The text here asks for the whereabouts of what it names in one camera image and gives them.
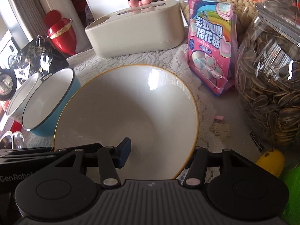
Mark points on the green plastic object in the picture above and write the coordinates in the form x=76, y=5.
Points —
x=291, y=192

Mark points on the red stool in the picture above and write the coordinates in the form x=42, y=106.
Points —
x=16, y=124

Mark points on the pink toy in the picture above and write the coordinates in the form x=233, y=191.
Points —
x=140, y=1

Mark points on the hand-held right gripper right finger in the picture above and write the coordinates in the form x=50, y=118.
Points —
x=199, y=163

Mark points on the blue bowl white inside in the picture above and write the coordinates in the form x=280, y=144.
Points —
x=46, y=103

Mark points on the white lace tablecloth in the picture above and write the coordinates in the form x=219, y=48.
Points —
x=164, y=58

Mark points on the washing machine black round door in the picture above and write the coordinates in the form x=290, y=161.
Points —
x=5, y=84

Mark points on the red container gold band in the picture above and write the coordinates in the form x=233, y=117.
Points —
x=62, y=37

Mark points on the clear bag of peanuts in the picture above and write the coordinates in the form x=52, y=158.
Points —
x=243, y=9

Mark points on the grey ribbed panel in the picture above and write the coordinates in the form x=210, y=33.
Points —
x=21, y=7

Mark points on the clear glass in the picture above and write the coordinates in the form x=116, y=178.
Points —
x=17, y=139

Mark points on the large white bowl yellow rim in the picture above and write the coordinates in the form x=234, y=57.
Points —
x=121, y=103

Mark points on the grey washing machine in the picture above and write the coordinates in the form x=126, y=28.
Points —
x=9, y=44

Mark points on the clear jar of sunflower seeds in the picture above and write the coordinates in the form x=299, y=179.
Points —
x=269, y=86

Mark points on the black snack bag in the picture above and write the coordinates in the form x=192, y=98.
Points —
x=35, y=56

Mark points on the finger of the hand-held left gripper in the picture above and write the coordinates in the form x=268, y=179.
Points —
x=35, y=155
x=28, y=150

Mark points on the cream tissue box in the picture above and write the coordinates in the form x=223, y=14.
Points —
x=136, y=32

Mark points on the small pink candy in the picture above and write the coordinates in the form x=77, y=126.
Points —
x=219, y=118

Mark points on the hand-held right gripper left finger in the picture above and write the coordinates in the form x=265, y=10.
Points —
x=123, y=152

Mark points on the yellow toy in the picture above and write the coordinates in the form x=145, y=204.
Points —
x=271, y=161

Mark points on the pink marshmallow bag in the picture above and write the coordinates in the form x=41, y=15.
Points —
x=211, y=51

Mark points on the purple patterned board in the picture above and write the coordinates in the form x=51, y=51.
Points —
x=89, y=13

